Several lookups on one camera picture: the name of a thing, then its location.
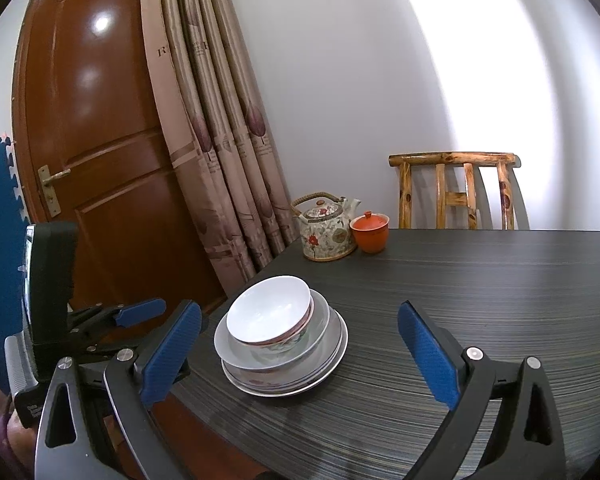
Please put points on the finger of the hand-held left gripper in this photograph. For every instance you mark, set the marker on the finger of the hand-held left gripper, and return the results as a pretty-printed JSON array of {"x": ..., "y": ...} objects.
[
  {"x": 97, "y": 347},
  {"x": 140, "y": 310}
]

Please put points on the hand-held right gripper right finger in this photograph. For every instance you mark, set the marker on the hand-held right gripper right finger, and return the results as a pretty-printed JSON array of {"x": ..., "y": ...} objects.
[{"x": 427, "y": 355}]

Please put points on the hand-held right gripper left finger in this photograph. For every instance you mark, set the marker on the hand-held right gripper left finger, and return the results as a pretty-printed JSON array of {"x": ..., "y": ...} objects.
[{"x": 172, "y": 355}]

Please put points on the small white pink bowl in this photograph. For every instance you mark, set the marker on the small white pink bowl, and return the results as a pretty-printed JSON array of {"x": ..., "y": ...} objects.
[{"x": 265, "y": 310}]

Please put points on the large white floral bowl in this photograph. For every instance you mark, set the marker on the large white floral bowl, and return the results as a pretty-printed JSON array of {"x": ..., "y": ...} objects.
[{"x": 321, "y": 319}]

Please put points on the large floral white plate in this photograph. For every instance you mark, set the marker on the large floral white plate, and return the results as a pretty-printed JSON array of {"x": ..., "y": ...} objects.
[{"x": 280, "y": 394}]

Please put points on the medium white bowl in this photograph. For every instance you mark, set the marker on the medium white bowl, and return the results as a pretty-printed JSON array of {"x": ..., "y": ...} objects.
[{"x": 300, "y": 342}]

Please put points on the blue foam mat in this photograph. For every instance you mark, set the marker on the blue foam mat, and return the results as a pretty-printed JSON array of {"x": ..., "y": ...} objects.
[{"x": 0, "y": 235}]

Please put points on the orange lidded cup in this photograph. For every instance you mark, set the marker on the orange lidded cup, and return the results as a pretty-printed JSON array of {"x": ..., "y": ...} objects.
[{"x": 370, "y": 237}]

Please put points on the floral ceramic teapot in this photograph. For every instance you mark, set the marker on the floral ceramic teapot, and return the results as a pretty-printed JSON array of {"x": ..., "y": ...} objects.
[{"x": 325, "y": 240}]

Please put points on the brown wooden door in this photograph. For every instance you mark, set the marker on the brown wooden door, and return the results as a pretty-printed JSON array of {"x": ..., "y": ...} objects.
[{"x": 105, "y": 110}]

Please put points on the beige patterned curtain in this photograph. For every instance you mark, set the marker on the beige patterned curtain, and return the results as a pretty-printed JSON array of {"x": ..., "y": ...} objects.
[{"x": 215, "y": 135}]

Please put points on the wooden chair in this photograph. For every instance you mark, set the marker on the wooden chair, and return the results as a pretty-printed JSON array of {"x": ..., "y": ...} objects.
[{"x": 455, "y": 158}]

